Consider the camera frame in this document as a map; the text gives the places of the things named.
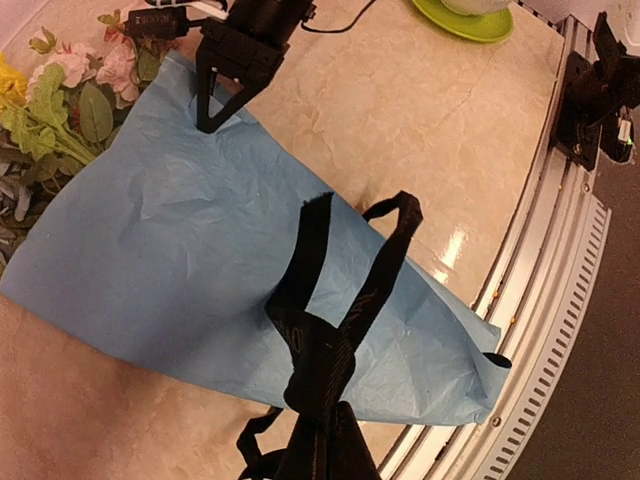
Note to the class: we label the pink fake rose bunch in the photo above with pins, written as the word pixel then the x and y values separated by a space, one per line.
pixel 124 65

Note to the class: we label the blue wrapping paper sheet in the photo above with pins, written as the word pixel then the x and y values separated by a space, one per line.
pixel 163 251

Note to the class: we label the green plate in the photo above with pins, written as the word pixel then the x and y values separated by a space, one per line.
pixel 485 28

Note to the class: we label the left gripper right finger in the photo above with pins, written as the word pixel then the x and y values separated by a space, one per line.
pixel 349 455

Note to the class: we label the front aluminium rail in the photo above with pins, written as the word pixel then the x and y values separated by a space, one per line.
pixel 522 241

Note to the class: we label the yellow fake flower stem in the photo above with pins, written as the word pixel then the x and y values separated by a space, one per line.
pixel 38 124

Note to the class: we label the black ribbon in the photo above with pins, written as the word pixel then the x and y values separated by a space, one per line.
pixel 365 325

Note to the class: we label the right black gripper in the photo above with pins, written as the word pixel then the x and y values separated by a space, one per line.
pixel 239 54

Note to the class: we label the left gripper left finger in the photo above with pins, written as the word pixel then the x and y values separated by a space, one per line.
pixel 305 456

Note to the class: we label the white ceramic bowl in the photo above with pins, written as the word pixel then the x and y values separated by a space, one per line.
pixel 475 7

